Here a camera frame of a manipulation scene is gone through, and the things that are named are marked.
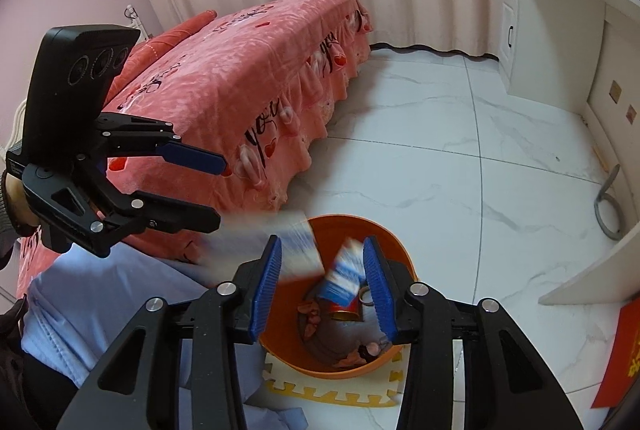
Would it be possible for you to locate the white toothpaste box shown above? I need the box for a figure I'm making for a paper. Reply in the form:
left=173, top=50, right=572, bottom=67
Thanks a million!
left=199, top=209, right=327, bottom=287

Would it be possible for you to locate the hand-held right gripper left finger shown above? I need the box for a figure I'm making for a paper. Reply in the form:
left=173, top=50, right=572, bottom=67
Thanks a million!
left=56, top=235, right=283, bottom=430

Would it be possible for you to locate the blue white carton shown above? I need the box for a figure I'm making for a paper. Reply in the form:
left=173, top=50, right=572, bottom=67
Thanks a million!
left=320, top=239, right=368, bottom=308

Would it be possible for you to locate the red paper envelope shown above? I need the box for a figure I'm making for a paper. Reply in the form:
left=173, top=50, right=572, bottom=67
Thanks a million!
left=591, top=302, right=640, bottom=411

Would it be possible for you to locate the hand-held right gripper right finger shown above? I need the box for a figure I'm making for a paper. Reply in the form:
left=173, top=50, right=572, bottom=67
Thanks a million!
left=362, top=237, right=585, bottom=430

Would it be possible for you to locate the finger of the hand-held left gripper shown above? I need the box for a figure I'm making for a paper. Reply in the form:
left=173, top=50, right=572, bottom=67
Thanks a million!
left=22, top=162, right=222, bottom=259
left=77, top=112, right=229, bottom=177

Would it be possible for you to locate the white red wrapper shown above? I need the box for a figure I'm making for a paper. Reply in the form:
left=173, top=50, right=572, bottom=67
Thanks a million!
left=345, top=342, right=391, bottom=368

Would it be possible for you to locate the yellow white foam mat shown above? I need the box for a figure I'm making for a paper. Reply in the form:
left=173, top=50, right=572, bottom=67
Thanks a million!
left=262, top=347, right=408, bottom=408

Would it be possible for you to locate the person's light blue garment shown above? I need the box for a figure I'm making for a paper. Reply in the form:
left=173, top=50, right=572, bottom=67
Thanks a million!
left=20, top=240, right=311, bottom=430

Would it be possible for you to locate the grey hose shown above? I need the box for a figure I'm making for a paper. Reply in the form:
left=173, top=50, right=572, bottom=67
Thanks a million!
left=594, top=164, right=626, bottom=241

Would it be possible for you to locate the white desk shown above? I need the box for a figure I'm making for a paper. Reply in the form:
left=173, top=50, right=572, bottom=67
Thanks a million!
left=497, top=0, right=640, bottom=305

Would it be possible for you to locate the orange bin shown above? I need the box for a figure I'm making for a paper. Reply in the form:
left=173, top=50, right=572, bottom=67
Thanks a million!
left=257, top=214, right=418, bottom=381

